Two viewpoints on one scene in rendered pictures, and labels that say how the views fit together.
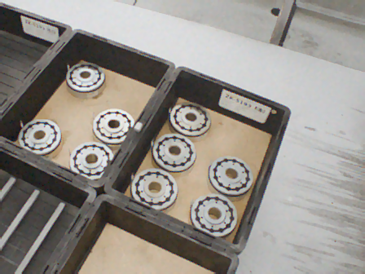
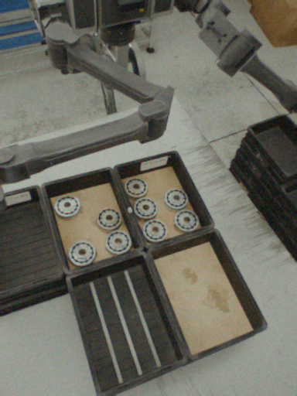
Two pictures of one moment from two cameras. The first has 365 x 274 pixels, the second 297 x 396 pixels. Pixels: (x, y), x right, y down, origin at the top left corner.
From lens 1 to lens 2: 69 cm
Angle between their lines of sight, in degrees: 28
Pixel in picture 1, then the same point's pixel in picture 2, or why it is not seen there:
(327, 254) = (228, 198)
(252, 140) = (166, 175)
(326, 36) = not seen: hidden behind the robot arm
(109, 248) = (162, 270)
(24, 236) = (124, 301)
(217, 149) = (158, 191)
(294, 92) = not seen: hidden behind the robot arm
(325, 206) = (210, 179)
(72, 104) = (74, 224)
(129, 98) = (97, 199)
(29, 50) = (13, 215)
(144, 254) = (176, 260)
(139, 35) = not seen: hidden behind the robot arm
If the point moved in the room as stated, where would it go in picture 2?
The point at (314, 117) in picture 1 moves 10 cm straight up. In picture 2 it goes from (170, 139) to (173, 126)
